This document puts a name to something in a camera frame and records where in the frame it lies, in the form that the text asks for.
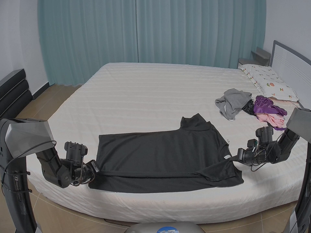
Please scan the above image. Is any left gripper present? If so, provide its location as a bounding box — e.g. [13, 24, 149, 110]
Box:
[74, 160, 100, 186]

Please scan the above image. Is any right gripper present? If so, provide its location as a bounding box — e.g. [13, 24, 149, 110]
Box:
[237, 148, 259, 166]

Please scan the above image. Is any black T-shirt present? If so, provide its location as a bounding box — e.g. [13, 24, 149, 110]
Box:
[88, 113, 244, 194]

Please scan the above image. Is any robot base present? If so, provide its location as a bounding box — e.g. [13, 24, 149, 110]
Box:
[124, 222, 203, 233]

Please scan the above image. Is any bed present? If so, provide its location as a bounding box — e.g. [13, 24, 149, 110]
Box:
[25, 40, 311, 224]

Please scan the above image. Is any pink garment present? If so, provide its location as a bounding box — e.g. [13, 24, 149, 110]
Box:
[256, 113, 285, 128]

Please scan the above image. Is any black shiny garment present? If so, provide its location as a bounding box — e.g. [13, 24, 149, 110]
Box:
[242, 100, 255, 116]

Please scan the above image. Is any purple garment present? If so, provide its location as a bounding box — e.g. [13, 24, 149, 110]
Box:
[253, 95, 288, 130]

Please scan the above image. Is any grey garment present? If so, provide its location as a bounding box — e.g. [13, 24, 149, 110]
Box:
[215, 88, 253, 121]

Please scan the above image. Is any white printed pillow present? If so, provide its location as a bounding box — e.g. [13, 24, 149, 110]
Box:
[238, 64, 299, 102]

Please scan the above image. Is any grey bedside table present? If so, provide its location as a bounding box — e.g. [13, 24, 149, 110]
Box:
[238, 47, 271, 66]

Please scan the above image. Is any black chest of drawers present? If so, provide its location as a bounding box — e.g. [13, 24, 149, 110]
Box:
[0, 69, 33, 118]

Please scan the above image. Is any blue-green curtain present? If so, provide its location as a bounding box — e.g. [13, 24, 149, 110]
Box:
[137, 0, 266, 69]
[37, 0, 138, 86]

